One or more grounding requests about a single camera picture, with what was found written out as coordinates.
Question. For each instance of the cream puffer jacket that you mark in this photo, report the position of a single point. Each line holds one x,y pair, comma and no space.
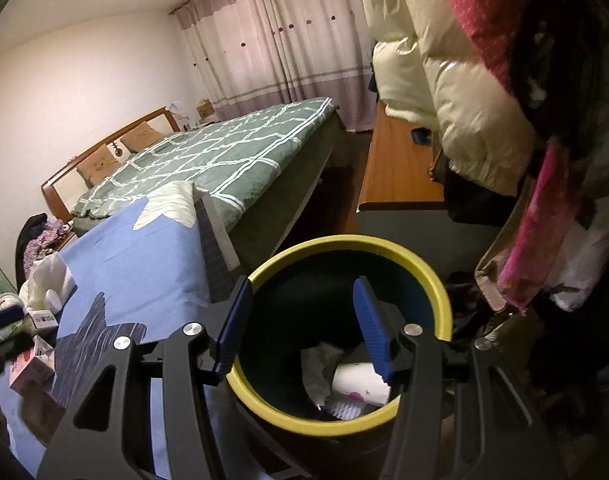
464,95

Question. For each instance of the dark hanging coat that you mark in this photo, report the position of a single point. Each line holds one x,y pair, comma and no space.
574,50

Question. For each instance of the red dotted quilted jacket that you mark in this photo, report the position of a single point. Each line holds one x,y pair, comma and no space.
484,20

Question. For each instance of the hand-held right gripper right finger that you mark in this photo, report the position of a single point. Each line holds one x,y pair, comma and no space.
372,330

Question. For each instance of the brown pillow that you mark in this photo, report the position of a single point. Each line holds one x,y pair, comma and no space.
142,137
97,165

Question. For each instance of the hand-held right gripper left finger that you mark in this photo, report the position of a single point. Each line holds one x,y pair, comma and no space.
234,320

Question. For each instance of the white paper cup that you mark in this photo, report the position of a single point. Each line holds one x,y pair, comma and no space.
357,380

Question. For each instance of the pink and white box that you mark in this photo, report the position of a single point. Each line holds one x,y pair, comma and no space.
32,367

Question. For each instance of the wooden desk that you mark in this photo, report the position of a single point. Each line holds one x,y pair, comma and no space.
394,170

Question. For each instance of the white tissue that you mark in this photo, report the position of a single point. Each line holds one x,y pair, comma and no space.
317,365

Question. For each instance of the blue star print tablecloth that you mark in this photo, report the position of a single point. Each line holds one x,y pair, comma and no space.
134,270

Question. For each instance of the pink and white curtain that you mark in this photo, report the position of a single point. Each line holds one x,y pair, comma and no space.
284,50

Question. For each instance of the wooden bed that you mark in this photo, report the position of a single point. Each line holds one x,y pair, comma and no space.
294,195

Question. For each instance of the white and green plastic bag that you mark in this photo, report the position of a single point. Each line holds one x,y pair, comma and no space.
47,277

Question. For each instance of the pile of clothes on nightstand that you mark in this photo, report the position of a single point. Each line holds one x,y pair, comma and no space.
34,250

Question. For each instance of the small cardboard box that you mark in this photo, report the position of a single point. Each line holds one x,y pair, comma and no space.
205,108

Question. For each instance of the long white carton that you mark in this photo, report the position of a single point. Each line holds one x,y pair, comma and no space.
42,320

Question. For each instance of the green checkered duvet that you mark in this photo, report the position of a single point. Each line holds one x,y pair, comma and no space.
224,155

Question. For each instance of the yellow rimmed trash bin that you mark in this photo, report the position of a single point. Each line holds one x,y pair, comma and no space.
334,244

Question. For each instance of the pink cloth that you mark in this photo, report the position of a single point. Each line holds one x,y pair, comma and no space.
539,230

